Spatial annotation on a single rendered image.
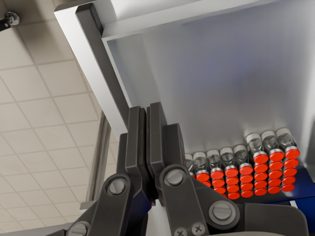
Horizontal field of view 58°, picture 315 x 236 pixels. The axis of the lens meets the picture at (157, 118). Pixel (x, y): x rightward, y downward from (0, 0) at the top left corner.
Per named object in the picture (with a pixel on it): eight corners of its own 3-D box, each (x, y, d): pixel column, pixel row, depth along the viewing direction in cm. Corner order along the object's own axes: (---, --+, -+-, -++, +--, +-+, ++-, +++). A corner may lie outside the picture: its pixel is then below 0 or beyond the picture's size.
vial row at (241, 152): (287, 144, 47) (298, 167, 44) (181, 162, 50) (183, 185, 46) (288, 136, 46) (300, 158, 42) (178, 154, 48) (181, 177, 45)
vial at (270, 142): (274, 138, 46) (284, 160, 43) (260, 140, 46) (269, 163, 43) (274, 129, 44) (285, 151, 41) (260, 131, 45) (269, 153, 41)
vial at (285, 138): (288, 136, 46) (300, 158, 42) (274, 138, 46) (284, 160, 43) (289, 126, 44) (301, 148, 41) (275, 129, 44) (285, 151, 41)
